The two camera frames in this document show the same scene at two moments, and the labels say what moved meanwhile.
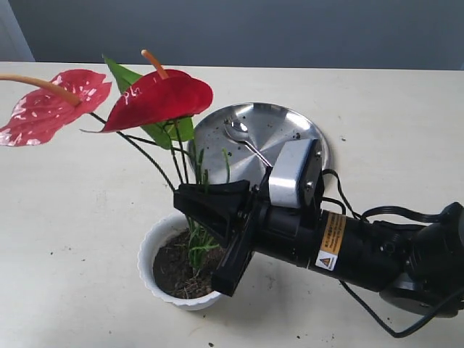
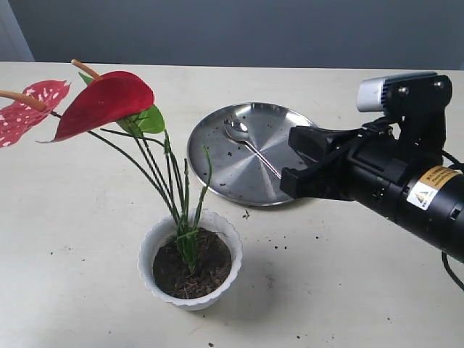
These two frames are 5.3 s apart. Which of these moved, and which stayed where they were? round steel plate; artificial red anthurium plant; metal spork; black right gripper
Moved: black right gripper; artificial red anthurium plant
Stayed: metal spork; round steel plate
